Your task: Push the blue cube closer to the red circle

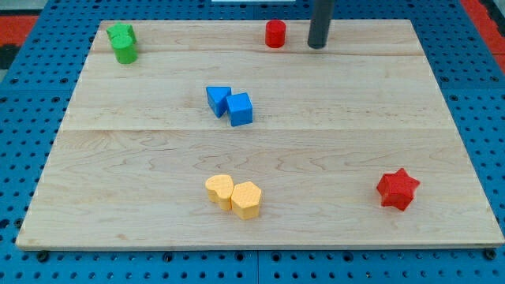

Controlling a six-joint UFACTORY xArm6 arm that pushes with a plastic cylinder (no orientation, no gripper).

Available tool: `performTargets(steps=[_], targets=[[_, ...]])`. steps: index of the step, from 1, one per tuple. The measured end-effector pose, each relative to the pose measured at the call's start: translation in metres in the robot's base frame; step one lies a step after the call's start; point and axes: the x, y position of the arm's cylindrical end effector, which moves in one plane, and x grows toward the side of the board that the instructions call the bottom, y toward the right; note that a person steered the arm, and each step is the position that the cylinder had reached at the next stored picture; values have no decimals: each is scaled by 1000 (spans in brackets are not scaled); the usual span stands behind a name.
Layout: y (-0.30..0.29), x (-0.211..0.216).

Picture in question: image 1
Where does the blue cube block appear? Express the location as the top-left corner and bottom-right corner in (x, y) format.
(226, 92), (253, 127)

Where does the green star block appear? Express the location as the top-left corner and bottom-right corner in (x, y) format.
(107, 22), (137, 43)

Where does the green cylinder block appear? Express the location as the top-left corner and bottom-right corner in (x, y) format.
(110, 35), (137, 64)

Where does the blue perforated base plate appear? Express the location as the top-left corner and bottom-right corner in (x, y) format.
(1, 0), (504, 283)

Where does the yellow hexagon block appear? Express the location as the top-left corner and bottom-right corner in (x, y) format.
(231, 181), (262, 220)

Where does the red star block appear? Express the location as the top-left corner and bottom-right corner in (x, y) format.
(376, 168), (421, 211)

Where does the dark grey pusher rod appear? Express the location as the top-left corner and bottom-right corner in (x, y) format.
(308, 0), (335, 49)

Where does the red cylinder block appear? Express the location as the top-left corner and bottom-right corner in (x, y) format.
(264, 20), (286, 48)

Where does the blue triangle block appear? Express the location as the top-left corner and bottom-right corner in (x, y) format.
(205, 86), (232, 118)

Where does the wooden board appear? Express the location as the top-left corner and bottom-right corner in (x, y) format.
(17, 20), (504, 251)

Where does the yellow heart block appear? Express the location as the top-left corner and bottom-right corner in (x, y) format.
(204, 174), (234, 211)

